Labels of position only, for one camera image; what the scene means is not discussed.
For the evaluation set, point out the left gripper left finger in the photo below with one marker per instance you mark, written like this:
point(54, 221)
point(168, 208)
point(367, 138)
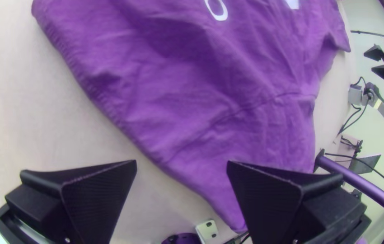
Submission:
point(90, 196)

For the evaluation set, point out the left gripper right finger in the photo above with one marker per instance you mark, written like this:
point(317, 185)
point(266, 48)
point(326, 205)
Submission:
point(270, 203)

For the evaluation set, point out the dark t-shirt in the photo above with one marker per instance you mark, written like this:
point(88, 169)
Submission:
point(192, 88)

